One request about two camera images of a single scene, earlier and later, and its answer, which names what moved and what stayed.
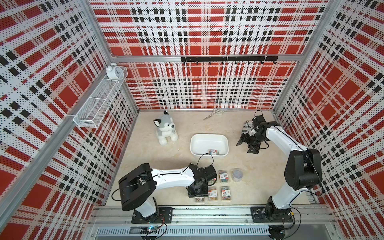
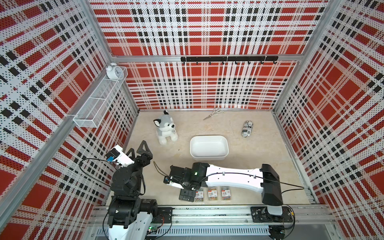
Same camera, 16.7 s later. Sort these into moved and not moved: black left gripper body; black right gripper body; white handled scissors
Moved: black left gripper body; black right gripper body
Not moved: white handled scissors
